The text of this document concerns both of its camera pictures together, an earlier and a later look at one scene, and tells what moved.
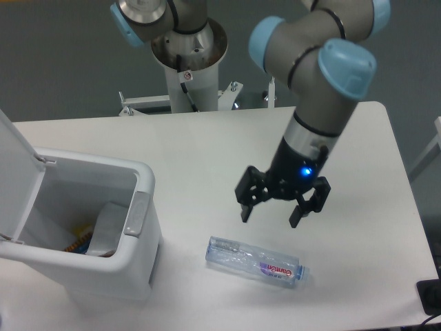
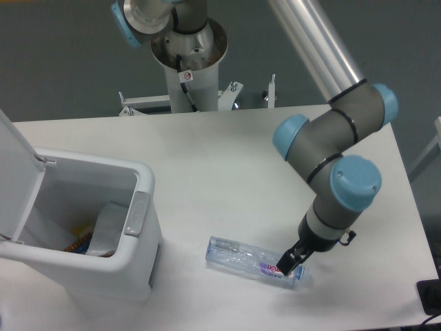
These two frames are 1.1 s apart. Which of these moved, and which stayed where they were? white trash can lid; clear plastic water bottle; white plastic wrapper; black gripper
Moved: black gripper
Stayed: white plastic wrapper; clear plastic water bottle; white trash can lid
